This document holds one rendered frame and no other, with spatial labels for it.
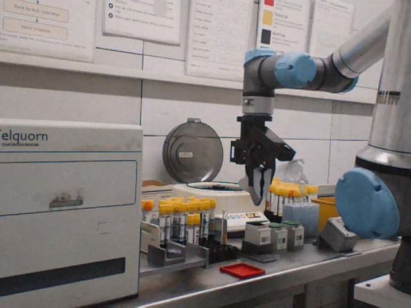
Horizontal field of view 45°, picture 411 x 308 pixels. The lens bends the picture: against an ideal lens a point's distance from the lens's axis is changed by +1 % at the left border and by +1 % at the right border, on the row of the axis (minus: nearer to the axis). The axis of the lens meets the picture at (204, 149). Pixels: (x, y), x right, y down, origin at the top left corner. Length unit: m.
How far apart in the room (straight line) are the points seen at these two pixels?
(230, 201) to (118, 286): 0.60
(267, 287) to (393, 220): 0.35
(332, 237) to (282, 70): 0.47
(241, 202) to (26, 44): 0.73
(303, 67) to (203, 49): 0.77
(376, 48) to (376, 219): 0.39
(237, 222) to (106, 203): 0.62
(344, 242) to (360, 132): 1.32
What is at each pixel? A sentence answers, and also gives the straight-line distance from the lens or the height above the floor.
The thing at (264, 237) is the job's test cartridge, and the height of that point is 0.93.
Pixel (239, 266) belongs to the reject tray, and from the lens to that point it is 1.11.
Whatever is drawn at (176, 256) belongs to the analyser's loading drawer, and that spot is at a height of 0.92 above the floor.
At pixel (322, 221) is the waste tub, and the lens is 1.49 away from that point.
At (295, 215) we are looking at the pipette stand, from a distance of 1.35.
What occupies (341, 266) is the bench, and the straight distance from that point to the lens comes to 1.28.
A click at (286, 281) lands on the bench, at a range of 1.12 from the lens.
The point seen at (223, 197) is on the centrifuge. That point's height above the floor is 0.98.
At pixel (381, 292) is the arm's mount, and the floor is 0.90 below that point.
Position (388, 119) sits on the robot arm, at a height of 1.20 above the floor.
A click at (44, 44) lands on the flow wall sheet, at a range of 1.47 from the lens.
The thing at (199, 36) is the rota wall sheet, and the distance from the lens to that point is 1.77.
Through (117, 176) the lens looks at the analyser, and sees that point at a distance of 0.84.
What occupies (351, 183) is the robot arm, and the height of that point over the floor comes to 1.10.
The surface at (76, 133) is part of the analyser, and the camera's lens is 0.80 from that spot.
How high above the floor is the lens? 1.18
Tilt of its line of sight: 3 degrees down
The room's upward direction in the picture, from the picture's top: 3 degrees clockwise
